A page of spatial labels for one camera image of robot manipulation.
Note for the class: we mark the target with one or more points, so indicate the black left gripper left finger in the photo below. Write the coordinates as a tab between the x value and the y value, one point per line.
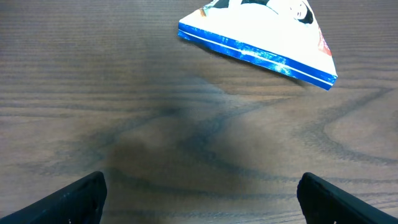
81	202

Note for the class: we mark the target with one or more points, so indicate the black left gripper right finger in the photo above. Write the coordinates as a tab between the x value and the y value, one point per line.
324	203

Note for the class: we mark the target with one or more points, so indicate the yellow snack bag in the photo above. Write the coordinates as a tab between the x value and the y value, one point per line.
280	35

